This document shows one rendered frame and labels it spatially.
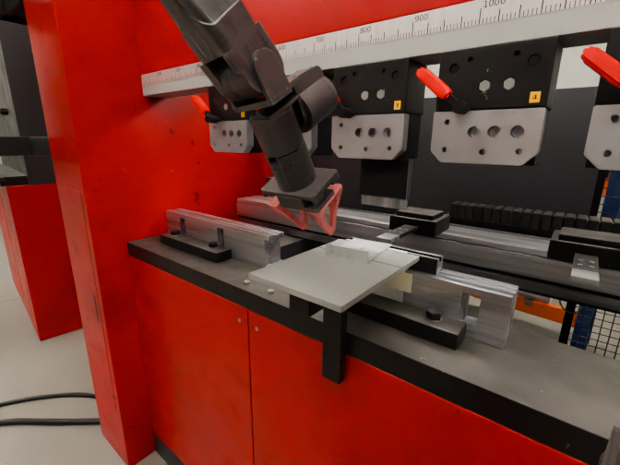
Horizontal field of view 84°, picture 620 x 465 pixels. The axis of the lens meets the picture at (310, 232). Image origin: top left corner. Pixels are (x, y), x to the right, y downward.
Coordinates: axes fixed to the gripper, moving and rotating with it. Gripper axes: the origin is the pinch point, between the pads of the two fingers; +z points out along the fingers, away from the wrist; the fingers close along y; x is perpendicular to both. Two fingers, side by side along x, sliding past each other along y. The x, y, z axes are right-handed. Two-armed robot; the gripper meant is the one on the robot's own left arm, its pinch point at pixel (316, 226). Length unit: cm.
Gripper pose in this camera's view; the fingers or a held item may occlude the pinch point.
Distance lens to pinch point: 54.8
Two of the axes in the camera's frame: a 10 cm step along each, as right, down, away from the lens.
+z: 3.2, 7.2, 6.2
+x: -5.4, 6.7, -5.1
